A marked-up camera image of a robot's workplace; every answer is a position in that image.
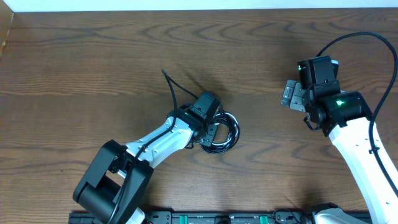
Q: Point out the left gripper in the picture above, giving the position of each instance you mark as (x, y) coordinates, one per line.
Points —
(214, 132)

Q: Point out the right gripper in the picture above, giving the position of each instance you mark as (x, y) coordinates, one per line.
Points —
(292, 95)

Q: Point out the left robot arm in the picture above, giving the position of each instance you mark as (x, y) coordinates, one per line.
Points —
(114, 183)

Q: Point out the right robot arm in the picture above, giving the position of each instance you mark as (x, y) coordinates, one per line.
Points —
(345, 118)

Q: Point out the cardboard box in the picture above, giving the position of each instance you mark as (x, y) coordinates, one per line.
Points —
(6, 19)

